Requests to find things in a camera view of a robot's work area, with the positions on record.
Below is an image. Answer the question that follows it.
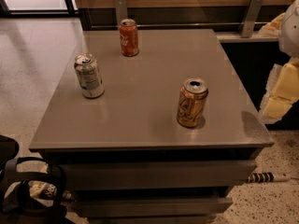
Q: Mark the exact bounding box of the striped black white stick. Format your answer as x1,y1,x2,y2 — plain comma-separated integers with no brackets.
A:
247,172,298,183

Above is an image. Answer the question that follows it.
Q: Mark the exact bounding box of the black chair frame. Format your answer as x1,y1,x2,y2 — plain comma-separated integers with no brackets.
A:
0,135,75,224

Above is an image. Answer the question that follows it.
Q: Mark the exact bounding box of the orange gold soda can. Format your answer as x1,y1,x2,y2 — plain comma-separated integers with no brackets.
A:
177,77,208,128

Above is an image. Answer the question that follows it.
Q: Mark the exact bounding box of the red orange cola can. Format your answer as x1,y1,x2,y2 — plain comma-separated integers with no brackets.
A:
119,19,139,57

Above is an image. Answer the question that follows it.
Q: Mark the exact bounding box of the left metal bracket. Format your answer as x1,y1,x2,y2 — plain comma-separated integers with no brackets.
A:
114,0,128,24

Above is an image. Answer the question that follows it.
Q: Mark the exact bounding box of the upper grey drawer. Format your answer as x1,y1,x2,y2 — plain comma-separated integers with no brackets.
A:
63,161,256,190

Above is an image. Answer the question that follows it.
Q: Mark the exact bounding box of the white green soda can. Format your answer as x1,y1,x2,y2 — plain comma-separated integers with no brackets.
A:
74,53,105,99

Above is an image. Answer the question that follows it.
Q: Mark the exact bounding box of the grey side shelf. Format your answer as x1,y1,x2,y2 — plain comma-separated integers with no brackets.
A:
215,31,279,44

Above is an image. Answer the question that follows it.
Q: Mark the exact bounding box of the metal bracket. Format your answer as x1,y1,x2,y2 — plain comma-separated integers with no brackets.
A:
239,0,263,38
114,0,128,24

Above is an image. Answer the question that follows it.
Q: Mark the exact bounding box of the grey drawer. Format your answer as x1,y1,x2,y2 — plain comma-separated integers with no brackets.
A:
71,198,233,217
63,161,256,190

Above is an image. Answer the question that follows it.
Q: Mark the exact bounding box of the grey drawer cabinet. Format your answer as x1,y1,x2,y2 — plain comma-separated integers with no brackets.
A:
30,30,272,224

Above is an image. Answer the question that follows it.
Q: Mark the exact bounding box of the crumpled snack bag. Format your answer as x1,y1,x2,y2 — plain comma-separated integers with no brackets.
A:
28,163,76,203

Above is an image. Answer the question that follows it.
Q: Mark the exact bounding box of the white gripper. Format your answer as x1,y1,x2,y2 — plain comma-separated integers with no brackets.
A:
259,0,299,124

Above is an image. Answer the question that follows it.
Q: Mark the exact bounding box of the right metal bracket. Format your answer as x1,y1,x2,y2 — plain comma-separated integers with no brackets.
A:
239,0,263,38

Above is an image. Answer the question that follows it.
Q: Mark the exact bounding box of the lower grey drawer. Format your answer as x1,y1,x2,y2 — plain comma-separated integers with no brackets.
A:
71,198,233,217

